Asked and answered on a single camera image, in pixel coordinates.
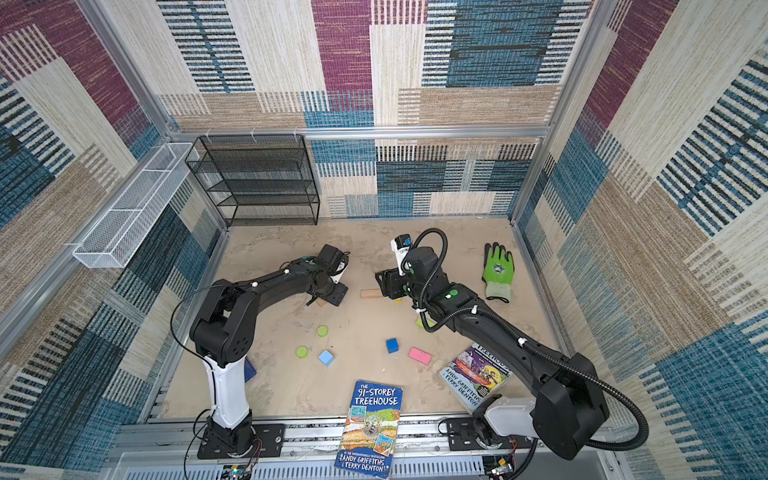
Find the light green rectangular block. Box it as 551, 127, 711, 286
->
415, 318, 436, 330

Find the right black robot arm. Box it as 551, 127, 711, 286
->
375, 245, 612, 460

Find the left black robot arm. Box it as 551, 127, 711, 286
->
189, 250, 349, 458

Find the dark blue cube block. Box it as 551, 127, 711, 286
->
386, 338, 399, 354

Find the light blue cube block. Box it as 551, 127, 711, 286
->
318, 350, 335, 367

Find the pink rectangular block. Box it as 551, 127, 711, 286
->
408, 347, 432, 366

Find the green black work glove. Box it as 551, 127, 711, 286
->
482, 242, 515, 303

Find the blue box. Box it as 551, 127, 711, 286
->
244, 357, 257, 382

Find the purple treehouse book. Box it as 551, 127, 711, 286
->
440, 343, 510, 412

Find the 91-storey treehouse book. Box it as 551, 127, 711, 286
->
334, 380, 403, 479

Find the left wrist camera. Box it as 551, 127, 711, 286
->
316, 244, 349, 284

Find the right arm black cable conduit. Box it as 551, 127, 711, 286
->
403, 227, 650, 480

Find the black wire shelf rack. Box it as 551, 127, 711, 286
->
185, 134, 320, 227

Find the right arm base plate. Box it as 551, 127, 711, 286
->
437, 417, 533, 451

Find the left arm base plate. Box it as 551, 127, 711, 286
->
196, 423, 286, 460

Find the white wire mesh basket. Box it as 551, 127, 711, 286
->
73, 143, 192, 269

